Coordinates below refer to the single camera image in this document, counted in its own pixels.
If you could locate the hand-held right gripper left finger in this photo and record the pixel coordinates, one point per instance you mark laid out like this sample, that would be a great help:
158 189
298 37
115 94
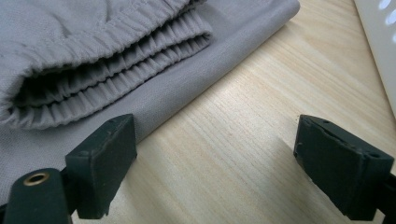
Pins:
102 168

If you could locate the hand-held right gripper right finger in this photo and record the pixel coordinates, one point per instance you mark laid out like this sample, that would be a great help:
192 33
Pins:
339 165

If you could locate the white perforated plastic basket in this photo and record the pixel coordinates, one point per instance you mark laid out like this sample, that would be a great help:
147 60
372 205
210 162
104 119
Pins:
380 46

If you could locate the grey pants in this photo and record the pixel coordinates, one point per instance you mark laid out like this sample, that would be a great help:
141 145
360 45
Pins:
93 34

